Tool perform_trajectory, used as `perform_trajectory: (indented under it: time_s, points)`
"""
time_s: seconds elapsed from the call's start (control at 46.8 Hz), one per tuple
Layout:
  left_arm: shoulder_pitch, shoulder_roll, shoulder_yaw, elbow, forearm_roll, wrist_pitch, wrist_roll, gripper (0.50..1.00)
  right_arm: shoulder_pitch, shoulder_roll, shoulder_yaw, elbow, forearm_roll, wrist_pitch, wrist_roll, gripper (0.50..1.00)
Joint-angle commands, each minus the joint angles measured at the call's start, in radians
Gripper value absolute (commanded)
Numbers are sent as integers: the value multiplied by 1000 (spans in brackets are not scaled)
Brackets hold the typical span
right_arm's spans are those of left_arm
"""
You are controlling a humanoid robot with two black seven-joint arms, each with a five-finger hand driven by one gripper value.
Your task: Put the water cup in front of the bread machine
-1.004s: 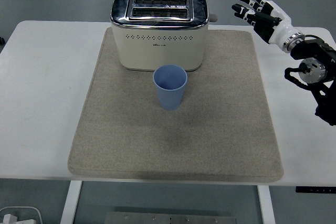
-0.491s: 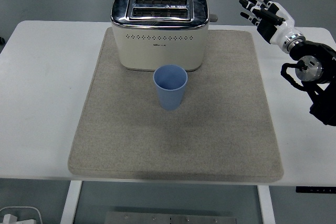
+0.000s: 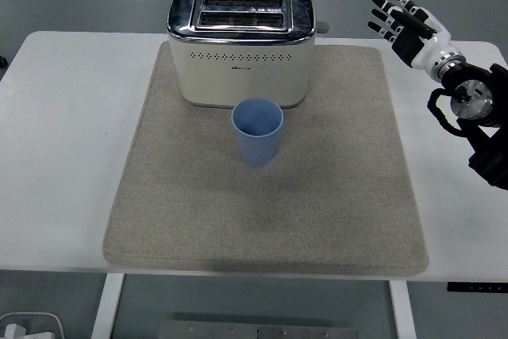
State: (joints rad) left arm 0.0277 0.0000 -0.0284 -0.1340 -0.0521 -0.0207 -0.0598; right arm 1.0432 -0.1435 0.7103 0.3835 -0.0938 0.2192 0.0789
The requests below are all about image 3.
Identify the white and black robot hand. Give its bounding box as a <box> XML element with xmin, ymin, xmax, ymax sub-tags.
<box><xmin>367</xmin><ymin>0</ymin><xmax>454</xmax><ymax>71</ymax></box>

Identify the blue ribbed plastic cup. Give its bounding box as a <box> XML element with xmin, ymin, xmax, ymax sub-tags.
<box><xmin>231</xmin><ymin>97</ymin><xmax>284</xmax><ymax>168</ymax></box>

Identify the cream and chrome toaster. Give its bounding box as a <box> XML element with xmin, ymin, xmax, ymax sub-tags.
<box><xmin>165</xmin><ymin>0</ymin><xmax>330</xmax><ymax>110</ymax></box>

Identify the black table control panel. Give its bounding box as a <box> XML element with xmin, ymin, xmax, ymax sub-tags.
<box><xmin>447</xmin><ymin>282</ymin><xmax>508</xmax><ymax>293</ymax></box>

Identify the beige fabric table mat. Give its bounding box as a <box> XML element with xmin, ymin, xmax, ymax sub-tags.
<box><xmin>102</xmin><ymin>43</ymin><xmax>430</xmax><ymax>276</ymax></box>

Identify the white table leg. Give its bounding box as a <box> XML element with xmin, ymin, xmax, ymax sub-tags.
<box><xmin>90</xmin><ymin>273</ymin><xmax>126</xmax><ymax>339</ymax></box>
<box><xmin>387</xmin><ymin>279</ymin><xmax>418</xmax><ymax>339</ymax></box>

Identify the grey metal plate with screws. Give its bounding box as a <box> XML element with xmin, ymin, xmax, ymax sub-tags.
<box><xmin>157</xmin><ymin>319</ymin><xmax>360</xmax><ymax>339</ymax></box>

